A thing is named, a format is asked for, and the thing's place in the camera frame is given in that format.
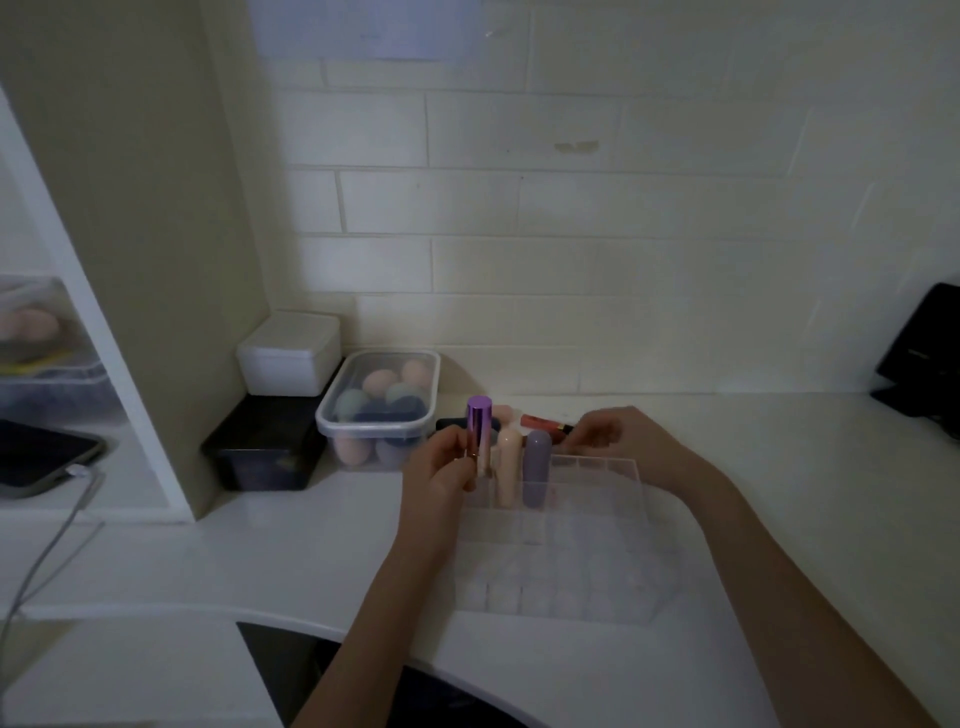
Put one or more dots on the person's right hand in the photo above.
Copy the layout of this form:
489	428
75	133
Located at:
645	446

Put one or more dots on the person's left hand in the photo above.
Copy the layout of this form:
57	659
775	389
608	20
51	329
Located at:
431	487

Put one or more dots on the person's left fingers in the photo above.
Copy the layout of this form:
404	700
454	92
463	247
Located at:
452	450

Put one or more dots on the person's right fingers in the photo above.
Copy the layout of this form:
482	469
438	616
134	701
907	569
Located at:
592	433

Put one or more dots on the purple lipstick tube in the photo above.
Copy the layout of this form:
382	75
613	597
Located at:
479	424

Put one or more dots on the red lip gloss tube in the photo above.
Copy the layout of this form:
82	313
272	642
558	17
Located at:
544	423

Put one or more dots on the person's left forearm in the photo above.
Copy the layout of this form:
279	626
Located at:
382	630

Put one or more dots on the person's right forearm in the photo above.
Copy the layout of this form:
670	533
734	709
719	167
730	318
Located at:
780	600

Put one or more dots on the small black cosmetic case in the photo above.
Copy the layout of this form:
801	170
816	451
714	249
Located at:
450	425

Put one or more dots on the peach cosmetic tube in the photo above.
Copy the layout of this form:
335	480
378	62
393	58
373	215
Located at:
508	469

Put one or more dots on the pink cosmetic tube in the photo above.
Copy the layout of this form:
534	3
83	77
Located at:
504	416

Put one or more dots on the lavender cosmetic tube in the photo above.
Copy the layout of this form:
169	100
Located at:
537	469

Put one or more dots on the pile of coloured makeup sponges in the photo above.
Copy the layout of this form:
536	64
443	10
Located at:
382	409

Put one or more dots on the clear acrylic lipstick organizer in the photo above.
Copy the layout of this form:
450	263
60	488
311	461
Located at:
570	555

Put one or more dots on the clear lidded plastic container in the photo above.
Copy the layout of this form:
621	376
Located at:
330	420

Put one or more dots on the white lidded box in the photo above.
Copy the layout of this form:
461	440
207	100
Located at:
289	356

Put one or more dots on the black plastic box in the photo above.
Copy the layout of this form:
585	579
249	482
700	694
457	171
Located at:
262	446

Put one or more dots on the black stand device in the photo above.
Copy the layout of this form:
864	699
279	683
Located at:
926	360

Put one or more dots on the white shelf unit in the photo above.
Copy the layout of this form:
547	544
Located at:
142	262

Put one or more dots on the dark smartphone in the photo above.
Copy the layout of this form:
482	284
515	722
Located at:
41	454

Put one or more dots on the clear storage bin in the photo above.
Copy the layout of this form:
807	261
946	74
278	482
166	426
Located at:
45	375

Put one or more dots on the white paper sheet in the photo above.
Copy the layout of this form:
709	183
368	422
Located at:
367	26

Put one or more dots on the peach makeup sponge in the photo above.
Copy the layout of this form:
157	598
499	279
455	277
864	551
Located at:
30	325

